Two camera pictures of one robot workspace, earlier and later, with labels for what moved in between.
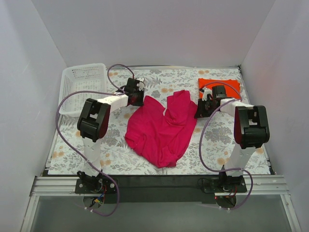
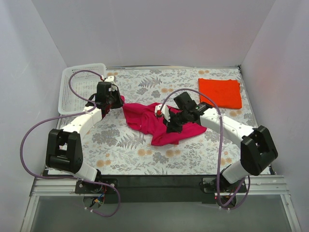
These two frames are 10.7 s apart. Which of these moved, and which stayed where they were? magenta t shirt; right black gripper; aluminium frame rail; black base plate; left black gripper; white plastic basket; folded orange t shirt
Moved: right black gripper; magenta t shirt; left black gripper
Stayed: folded orange t shirt; aluminium frame rail; white plastic basket; black base plate
